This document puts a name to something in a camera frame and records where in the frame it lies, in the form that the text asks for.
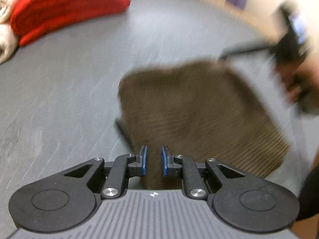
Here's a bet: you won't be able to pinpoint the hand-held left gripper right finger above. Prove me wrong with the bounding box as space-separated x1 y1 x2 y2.
161 146 246 201

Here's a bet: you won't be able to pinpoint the person's right hand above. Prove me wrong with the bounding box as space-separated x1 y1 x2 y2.
273 53 319 105

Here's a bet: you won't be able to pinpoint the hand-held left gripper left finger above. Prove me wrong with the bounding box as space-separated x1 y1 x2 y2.
64 144 148 200

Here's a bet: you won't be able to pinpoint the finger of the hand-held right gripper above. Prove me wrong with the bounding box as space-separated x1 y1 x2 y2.
219 41 276 61

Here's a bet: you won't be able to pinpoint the grey quilted mattress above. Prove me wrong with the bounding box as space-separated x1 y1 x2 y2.
0 0 319 229

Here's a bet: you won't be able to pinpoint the red folded quilt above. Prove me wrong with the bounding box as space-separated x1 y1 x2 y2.
10 0 131 47

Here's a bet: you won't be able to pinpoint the cream fleece blanket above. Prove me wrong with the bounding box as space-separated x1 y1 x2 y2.
0 0 20 64

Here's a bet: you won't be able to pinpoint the brown corduroy pants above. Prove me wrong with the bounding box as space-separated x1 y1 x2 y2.
115 61 291 190

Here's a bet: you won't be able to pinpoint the person's black clothing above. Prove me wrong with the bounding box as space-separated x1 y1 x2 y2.
298 164 319 221

